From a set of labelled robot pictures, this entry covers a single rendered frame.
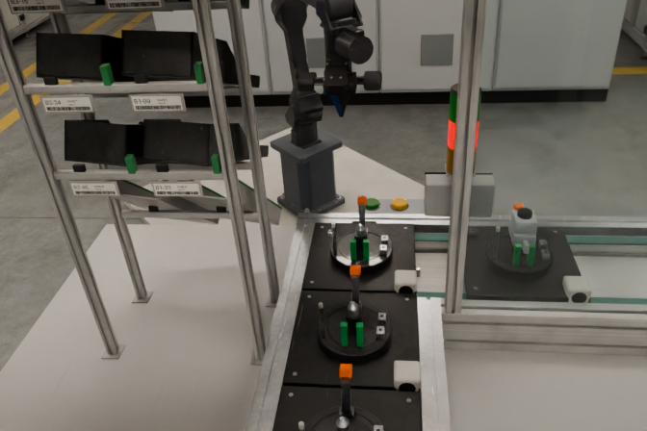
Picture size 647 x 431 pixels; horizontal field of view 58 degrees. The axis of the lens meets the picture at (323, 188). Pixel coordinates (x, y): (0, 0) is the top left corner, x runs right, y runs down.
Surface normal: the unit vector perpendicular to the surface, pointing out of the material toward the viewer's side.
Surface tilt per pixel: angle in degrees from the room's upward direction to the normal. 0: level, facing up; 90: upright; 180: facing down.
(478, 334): 90
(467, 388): 0
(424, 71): 90
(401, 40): 90
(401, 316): 0
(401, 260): 0
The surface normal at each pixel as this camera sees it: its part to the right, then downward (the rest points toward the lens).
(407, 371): -0.06, -0.85
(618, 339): -0.11, 0.53
